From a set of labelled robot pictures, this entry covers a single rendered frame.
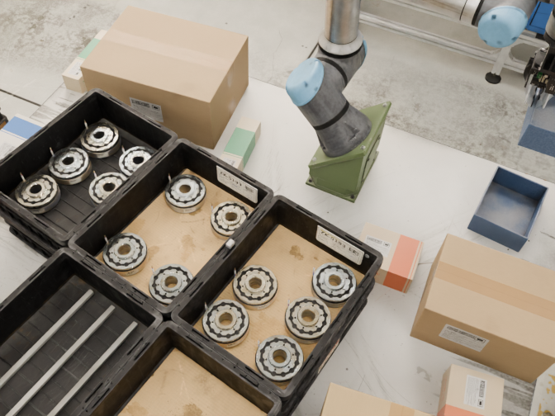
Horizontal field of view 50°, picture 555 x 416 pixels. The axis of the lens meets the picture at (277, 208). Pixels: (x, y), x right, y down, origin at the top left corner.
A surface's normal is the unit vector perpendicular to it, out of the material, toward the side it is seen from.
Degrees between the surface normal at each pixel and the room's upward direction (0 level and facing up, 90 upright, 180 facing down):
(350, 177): 90
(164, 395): 0
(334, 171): 90
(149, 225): 0
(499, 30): 95
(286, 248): 0
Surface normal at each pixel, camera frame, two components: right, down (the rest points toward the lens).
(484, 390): 0.04, -0.57
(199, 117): -0.32, 0.77
